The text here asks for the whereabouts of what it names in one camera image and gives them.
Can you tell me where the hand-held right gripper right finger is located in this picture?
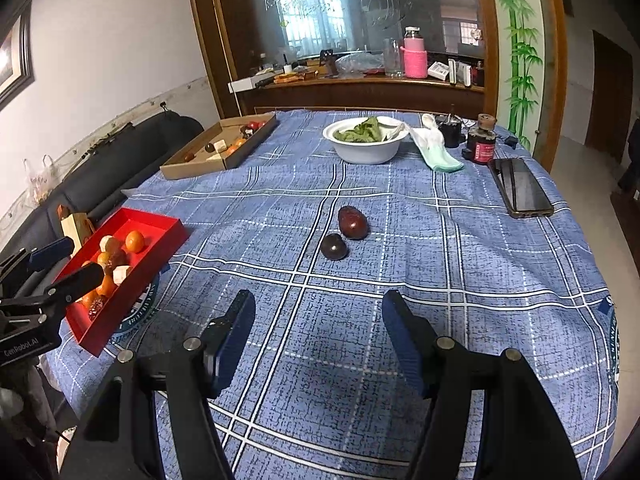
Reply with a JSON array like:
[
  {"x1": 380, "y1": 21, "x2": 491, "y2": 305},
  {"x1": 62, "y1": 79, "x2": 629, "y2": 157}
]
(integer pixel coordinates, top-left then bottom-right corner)
[{"x1": 382, "y1": 290, "x2": 583, "y2": 480}]

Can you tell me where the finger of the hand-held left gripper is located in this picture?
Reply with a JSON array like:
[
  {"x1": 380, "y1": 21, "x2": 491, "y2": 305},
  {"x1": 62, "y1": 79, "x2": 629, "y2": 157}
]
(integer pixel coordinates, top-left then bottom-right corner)
[
  {"x1": 47, "y1": 262, "x2": 106, "y2": 307},
  {"x1": 27, "y1": 237, "x2": 76, "y2": 275}
]

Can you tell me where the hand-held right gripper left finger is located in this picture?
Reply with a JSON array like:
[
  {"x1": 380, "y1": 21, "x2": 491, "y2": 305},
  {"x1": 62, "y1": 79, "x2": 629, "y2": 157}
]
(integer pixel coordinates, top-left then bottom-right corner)
[{"x1": 59, "y1": 290, "x2": 257, "y2": 480}]

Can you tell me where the red box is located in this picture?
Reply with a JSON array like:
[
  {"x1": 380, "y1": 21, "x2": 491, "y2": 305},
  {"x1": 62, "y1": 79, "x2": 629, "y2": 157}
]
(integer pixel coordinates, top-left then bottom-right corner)
[{"x1": 50, "y1": 207, "x2": 191, "y2": 358}]

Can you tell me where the dark purple round fruit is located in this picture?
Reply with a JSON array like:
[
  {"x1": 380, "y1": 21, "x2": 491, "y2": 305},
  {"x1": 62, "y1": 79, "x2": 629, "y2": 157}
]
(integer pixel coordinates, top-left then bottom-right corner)
[{"x1": 320, "y1": 233, "x2": 348, "y2": 261}]

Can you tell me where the dark red date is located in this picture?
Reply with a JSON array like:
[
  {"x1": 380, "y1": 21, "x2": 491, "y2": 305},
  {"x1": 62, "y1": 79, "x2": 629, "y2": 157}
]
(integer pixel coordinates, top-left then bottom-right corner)
[{"x1": 337, "y1": 205, "x2": 370, "y2": 240}]

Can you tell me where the small tan carton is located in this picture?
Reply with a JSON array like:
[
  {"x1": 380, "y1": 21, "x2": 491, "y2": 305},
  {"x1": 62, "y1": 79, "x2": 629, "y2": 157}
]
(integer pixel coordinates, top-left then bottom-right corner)
[{"x1": 57, "y1": 205, "x2": 97, "y2": 257}]

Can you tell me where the blue plaid tablecloth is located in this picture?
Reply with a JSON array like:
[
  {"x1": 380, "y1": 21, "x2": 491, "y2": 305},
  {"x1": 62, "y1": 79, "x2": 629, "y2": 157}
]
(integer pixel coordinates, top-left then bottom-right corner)
[{"x1": 37, "y1": 107, "x2": 621, "y2": 480}]

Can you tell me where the white plastic bag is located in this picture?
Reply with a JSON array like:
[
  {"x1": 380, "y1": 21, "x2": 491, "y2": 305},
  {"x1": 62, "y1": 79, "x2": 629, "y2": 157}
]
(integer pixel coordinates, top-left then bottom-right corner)
[{"x1": 22, "y1": 154, "x2": 65, "y2": 207}]

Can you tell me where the black sofa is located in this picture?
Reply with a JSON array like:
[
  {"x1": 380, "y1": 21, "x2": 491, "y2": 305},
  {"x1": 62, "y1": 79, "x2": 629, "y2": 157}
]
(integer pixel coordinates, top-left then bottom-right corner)
[{"x1": 0, "y1": 112, "x2": 205, "y2": 273}]

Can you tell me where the cardboard box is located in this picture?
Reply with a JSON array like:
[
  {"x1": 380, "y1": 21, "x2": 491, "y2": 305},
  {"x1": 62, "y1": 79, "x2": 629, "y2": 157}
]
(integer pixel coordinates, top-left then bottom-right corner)
[{"x1": 160, "y1": 112, "x2": 277, "y2": 180}]

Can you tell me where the green face mask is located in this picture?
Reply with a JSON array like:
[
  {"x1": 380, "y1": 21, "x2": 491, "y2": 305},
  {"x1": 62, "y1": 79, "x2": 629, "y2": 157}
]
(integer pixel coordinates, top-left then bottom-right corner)
[{"x1": 417, "y1": 142, "x2": 466, "y2": 174}]

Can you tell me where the framed picture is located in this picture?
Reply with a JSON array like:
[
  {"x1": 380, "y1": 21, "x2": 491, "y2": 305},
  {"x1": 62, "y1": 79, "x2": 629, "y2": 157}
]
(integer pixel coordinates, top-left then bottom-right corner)
[{"x1": 0, "y1": 12, "x2": 36, "y2": 108}]

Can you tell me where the black smartphone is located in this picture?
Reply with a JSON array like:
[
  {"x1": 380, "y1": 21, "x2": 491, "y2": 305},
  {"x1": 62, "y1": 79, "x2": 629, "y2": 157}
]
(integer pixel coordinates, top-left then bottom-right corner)
[{"x1": 487, "y1": 157, "x2": 555, "y2": 219}]

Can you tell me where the white bowl with greens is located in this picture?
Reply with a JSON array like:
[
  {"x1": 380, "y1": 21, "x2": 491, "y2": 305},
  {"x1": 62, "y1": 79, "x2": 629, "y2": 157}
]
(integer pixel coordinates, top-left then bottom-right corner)
[{"x1": 322, "y1": 116, "x2": 412, "y2": 164}]

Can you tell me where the dark bottle with red label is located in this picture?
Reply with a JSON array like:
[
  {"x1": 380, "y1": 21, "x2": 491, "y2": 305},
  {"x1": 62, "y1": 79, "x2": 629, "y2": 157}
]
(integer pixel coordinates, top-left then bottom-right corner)
[{"x1": 462, "y1": 114, "x2": 497, "y2": 166}]

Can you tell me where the small black jar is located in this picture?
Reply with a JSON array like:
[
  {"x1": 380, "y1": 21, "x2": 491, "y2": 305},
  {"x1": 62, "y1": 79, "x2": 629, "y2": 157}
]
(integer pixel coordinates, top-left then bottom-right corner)
[{"x1": 435, "y1": 105, "x2": 468, "y2": 149}]

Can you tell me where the wooden cabinet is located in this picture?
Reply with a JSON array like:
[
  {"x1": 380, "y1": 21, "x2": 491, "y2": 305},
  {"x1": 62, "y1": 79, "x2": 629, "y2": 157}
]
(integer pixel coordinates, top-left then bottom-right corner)
[{"x1": 184, "y1": 0, "x2": 568, "y2": 173}]

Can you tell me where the flat white box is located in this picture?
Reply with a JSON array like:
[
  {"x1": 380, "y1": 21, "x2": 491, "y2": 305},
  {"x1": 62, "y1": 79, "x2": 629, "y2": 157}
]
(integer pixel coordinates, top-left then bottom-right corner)
[{"x1": 228, "y1": 72, "x2": 277, "y2": 94}]

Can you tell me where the clear glass jar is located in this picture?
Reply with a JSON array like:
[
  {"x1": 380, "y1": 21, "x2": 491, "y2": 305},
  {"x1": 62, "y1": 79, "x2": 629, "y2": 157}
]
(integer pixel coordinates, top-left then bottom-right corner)
[{"x1": 383, "y1": 37, "x2": 406, "y2": 78}]

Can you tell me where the clear plastic bag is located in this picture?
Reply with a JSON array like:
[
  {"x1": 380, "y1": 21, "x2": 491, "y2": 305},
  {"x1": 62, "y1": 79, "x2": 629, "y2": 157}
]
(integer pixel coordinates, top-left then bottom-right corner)
[{"x1": 335, "y1": 51, "x2": 386, "y2": 76}]

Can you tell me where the pink sleeved bottle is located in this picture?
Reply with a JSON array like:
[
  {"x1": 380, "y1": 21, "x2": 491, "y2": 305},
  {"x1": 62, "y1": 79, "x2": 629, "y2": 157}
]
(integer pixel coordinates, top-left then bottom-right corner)
[{"x1": 403, "y1": 26, "x2": 429, "y2": 79}]

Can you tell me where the brown door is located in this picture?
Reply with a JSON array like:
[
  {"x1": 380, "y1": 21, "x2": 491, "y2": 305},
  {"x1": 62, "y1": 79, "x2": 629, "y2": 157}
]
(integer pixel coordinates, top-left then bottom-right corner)
[{"x1": 591, "y1": 30, "x2": 637, "y2": 152}]

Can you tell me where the bamboo wall decoration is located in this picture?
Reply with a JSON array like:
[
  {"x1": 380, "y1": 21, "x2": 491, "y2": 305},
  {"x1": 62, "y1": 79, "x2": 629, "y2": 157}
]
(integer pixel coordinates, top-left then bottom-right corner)
[{"x1": 487, "y1": 0, "x2": 546, "y2": 151}]

